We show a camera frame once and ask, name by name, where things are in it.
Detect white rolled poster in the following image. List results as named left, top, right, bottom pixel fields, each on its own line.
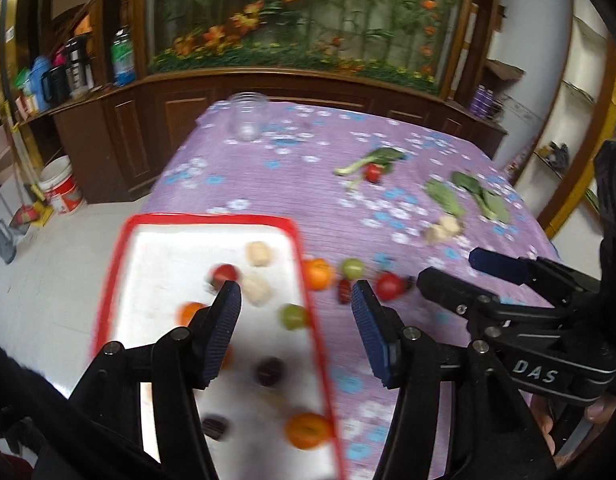
left=450, top=2, right=481, bottom=101

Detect dark purple plum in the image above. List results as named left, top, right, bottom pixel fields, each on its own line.
left=254, top=356, right=286, bottom=387

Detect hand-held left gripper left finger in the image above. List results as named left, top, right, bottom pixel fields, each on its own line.
left=70, top=280, right=243, bottom=480

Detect green label water bottle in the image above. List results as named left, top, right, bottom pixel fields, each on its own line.
left=111, top=26, right=137, bottom=87

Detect black mug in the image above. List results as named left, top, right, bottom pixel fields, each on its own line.
left=40, top=67, right=71, bottom=106

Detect blue plastic jug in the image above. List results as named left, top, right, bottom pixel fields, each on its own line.
left=27, top=56, right=51, bottom=111

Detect white plastic bucket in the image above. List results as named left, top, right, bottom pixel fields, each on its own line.
left=37, top=155, right=85, bottom=216

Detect small bok choy stalk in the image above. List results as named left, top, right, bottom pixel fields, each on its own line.
left=450, top=170, right=488, bottom=211

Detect long bok choy stalk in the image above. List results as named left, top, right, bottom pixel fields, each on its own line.
left=334, top=146, right=409, bottom=177

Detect black shoes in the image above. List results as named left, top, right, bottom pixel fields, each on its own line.
left=548, top=142, right=571, bottom=168

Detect red tray white inside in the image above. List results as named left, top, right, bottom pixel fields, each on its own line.
left=90, top=213, right=349, bottom=480

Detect person's right hand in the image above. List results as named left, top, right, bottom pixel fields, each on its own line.
left=530, top=391, right=616, bottom=457

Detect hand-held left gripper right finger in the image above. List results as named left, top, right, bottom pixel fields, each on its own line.
left=351, top=280, right=558, bottom=480

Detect gold trimmed wooden shelf frame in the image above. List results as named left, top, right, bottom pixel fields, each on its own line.
left=538, top=35, right=616, bottom=241

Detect dark wooden cabinet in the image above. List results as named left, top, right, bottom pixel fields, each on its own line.
left=13, top=67, right=511, bottom=206

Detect green grape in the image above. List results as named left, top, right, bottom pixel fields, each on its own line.
left=279, top=303, right=311, bottom=332

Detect steel thermos flask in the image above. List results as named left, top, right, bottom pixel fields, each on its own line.
left=64, top=35, right=95, bottom=100

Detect clear plastic jar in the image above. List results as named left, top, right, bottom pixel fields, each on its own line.
left=227, top=92, right=269, bottom=143

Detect yellow handled broom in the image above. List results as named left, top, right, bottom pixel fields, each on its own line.
left=3, top=105, right=56, bottom=233

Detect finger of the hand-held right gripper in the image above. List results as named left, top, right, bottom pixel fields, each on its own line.
left=416, top=267, right=559, bottom=347
left=468, top=247, right=601, bottom=307

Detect green vegetable leaf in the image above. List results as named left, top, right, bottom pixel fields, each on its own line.
left=480, top=187, right=512, bottom=224
left=426, top=180, right=463, bottom=221

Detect purple floral tablecloth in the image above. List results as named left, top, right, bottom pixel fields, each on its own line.
left=138, top=100, right=563, bottom=480

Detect glass case artificial flowers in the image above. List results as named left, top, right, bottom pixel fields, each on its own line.
left=133, top=0, right=481, bottom=98

